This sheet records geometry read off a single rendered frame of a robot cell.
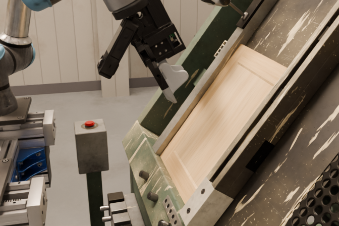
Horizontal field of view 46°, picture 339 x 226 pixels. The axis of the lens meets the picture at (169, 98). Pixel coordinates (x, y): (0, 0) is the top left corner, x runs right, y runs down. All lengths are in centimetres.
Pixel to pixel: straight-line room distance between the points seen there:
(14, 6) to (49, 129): 45
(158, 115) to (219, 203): 67
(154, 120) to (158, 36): 96
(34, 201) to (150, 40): 57
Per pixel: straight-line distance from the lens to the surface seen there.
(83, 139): 157
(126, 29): 71
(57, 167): 322
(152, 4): 72
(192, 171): 124
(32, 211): 109
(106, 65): 72
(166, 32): 71
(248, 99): 119
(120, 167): 313
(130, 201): 148
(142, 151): 151
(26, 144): 155
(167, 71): 75
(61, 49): 463
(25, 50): 158
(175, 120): 142
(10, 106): 152
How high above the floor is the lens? 160
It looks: 21 degrees down
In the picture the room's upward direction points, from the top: straight up
